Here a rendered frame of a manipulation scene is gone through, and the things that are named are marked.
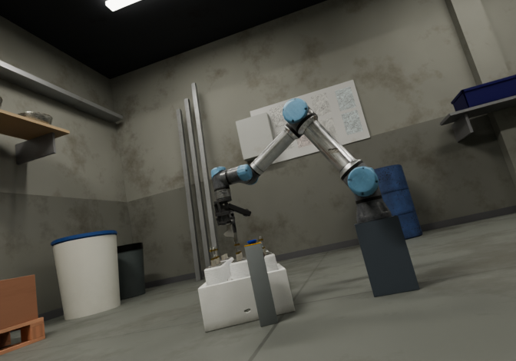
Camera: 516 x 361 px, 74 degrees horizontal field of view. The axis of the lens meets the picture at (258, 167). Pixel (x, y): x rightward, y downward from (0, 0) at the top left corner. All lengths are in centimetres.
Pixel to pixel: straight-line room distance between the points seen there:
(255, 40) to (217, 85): 87
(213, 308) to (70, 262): 227
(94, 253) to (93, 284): 28
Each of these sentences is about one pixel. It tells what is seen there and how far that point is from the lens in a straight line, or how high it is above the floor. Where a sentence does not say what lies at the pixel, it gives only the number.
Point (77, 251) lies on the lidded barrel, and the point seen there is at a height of 57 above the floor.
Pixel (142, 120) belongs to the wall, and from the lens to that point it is 576.
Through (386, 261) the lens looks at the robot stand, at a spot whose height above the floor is 13.
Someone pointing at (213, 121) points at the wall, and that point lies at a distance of 518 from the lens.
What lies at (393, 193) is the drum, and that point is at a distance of 399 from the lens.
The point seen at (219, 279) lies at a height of 20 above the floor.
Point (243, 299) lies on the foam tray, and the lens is 158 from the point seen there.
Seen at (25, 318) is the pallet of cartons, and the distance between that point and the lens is 283.
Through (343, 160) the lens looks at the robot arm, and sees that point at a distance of 148.
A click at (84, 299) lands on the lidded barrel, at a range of 366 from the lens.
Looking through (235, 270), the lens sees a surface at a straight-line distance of 161.
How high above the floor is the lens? 33
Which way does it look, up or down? 12 degrees up
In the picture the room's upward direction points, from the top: 12 degrees counter-clockwise
